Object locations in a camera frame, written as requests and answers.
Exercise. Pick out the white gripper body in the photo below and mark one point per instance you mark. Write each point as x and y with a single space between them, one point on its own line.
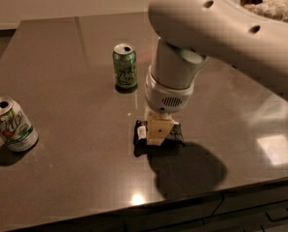
165 97

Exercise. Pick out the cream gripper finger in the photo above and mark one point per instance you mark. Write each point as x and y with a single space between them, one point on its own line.
159 125

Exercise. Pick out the black rxbar chocolate wrapper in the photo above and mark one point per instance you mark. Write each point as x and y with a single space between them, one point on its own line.
171 140

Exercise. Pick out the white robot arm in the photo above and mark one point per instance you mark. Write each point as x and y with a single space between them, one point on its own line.
192 31

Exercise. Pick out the green soda can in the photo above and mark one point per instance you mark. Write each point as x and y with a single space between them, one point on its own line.
124 61

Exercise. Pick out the white 7up can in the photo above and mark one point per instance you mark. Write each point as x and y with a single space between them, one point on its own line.
16 130

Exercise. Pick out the crumpled white plastic bag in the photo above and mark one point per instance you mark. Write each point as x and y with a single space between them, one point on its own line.
273 9

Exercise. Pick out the drawer handle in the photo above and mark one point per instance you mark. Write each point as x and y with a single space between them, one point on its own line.
277 215

